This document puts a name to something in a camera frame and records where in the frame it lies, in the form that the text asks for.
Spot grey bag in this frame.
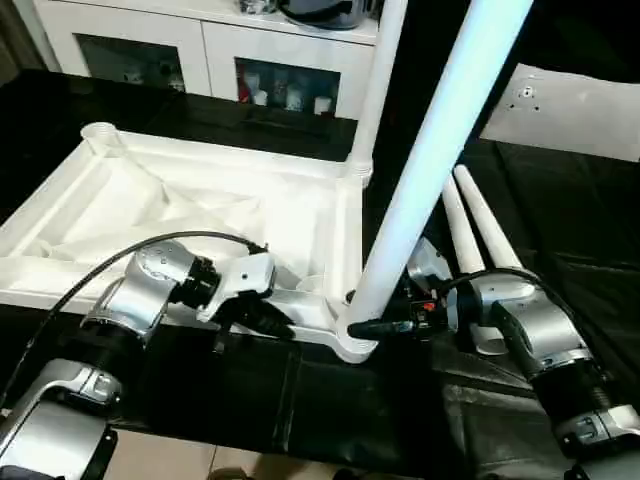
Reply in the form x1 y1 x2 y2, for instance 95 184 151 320
278 0 383 32

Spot clear small items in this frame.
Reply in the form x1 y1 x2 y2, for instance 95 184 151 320
236 0 281 17

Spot black work mat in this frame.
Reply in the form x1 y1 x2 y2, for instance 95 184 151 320
0 68 640 480

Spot white glass-door cabinet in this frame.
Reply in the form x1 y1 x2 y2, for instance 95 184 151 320
33 0 383 122

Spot white plastic table leg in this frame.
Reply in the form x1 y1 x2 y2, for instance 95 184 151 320
439 180 513 358
452 164 525 273
344 0 535 343
344 0 410 188

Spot white flat panel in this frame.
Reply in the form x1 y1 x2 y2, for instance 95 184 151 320
479 62 640 164

